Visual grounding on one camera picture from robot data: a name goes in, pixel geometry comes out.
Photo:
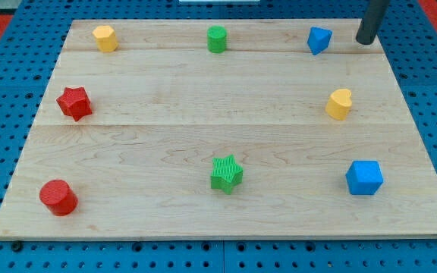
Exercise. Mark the blue triangle block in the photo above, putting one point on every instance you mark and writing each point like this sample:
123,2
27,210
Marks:
318,39

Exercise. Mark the green star block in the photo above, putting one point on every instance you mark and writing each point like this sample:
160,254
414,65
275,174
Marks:
226,174

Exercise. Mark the wooden board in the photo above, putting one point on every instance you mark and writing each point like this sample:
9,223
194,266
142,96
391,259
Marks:
164,107

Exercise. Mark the green cylinder block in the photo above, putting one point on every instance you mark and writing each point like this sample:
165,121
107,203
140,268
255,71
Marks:
217,39

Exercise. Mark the yellow heart block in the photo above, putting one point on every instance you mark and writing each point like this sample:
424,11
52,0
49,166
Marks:
339,104

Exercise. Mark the red star block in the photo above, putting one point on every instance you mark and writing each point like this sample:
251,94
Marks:
74,102

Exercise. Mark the yellow hexagon block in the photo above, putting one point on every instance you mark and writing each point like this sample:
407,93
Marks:
105,38

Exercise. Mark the blue cube block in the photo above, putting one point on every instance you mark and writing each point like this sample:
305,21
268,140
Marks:
364,177

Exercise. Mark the red cylinder block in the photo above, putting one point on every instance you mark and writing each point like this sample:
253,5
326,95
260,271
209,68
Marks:
58,197

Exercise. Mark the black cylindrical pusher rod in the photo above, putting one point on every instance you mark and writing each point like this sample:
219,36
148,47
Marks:
371,21

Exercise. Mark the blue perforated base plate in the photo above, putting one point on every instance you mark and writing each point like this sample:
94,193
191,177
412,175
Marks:
29,50

